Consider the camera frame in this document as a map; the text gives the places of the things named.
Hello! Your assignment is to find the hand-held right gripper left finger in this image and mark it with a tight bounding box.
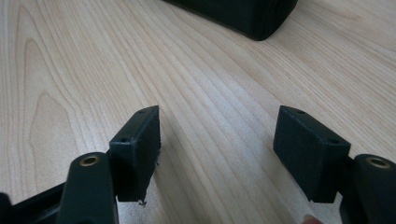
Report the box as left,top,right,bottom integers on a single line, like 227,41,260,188
108,105,163,203

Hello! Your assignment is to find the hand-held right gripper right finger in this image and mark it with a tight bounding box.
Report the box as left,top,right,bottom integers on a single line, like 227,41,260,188
273,105,352,204

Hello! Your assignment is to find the black mesh fabric bag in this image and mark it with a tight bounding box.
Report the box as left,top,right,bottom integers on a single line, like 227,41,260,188
163,0,299,42

